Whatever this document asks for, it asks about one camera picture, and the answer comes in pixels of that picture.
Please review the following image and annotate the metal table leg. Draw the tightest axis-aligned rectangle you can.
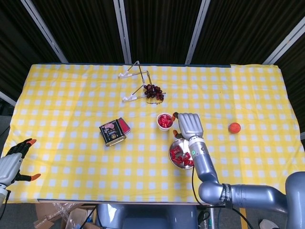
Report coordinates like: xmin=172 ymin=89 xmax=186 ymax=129
xmin=209 ymin=207 xmax=219 ymax=229

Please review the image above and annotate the silver metal plate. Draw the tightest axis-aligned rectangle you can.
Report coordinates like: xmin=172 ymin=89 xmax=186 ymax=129
xmin=168 ymin=138 xmax=195 ymax=169

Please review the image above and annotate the white wire stand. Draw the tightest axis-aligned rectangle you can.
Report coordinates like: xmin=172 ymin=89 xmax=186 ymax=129
xmin=118 ymin=60 xmax=151 ymax=103

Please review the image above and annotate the black gold luncheon meat tin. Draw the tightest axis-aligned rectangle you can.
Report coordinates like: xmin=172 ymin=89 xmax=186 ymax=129
xmin=99 ymin=119 xmax=127 ymax=146

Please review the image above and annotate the dark red grape bunch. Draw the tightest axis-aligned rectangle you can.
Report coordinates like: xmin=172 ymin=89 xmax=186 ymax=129
xmin=143 ymin=83 xmax=165 ymax=100

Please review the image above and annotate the grey robot torso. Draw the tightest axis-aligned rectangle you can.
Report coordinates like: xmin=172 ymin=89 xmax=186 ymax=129
xmin=96 ymin=204 xmax=199 ymax=229

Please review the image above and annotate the orange red peach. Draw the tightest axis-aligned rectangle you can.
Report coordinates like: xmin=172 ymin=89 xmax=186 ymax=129
xmin=228 ymin=122 xmax=242 ymax=135

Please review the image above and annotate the white sneaker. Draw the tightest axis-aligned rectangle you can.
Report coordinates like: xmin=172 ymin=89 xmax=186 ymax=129
xmin=259 ymin=218 xmax=279 ymax=229

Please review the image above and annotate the brown cardboard box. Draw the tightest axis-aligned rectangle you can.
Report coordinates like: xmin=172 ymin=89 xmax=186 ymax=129
xmin=33 ymin=203 xmax=97 ymax=229

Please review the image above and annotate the yellow white checkered tablecloth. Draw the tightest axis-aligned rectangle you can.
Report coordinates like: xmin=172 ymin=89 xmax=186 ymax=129
xmin=4 ymin=63 xmax=305 ymax=204

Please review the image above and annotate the clear plastic wrap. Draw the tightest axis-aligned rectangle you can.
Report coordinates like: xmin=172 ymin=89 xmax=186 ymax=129
xmin=51 ymin=202 xmax=81 ymax=229

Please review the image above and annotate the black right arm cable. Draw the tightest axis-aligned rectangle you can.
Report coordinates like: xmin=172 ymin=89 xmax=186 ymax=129
xmin=191 ymin=168 xmax=254 ymax=229

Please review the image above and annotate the white paper cup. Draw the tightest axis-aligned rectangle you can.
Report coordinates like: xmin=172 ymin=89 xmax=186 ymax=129
xmin=156 ymin=113 xmax=175 ymax=132

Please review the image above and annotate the grey aluminium frame post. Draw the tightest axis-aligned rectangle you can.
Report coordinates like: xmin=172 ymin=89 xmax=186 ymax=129
xmin=263 ymin=16 xmax=305 ymax=65
xmin=0 ymin=90 xmax=17 ymax=107
xmin=185 ymin=0 xmax=212 ymax=64
xmin=113 ymin=0 xmax=132 ymax=64
xmin=20 ymin=0 xmax=69 ymax=63

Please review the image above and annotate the black pleated curtain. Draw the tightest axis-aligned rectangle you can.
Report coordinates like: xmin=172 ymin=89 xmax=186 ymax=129
xmin=0 ymin=0 xmax=305 ymax=134

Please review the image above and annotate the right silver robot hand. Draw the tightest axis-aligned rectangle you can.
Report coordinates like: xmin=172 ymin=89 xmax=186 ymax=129
xmin=172 ymin=111 xmax=205 ymax=141

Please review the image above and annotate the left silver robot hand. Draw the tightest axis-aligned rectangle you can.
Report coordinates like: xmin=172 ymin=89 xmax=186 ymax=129
xmin=0 ymin=138 xmax=41 ymax=186

